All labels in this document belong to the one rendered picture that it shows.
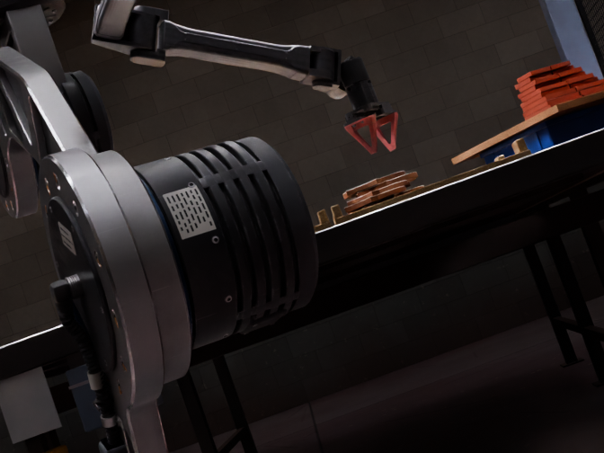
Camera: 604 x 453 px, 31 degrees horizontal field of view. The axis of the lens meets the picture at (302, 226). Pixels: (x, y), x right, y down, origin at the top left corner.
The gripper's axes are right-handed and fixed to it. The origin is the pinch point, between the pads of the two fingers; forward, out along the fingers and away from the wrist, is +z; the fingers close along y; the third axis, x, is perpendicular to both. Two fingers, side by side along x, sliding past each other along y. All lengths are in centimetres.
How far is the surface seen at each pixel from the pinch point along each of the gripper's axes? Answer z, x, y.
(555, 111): 4, 25, -45
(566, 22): -34, 4, -186
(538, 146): 10, 15, -55
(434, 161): -41, -255, -676
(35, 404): 24, -59, 60
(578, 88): -2, 22, -89
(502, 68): -96, -182, -722
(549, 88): -5, 16, -82
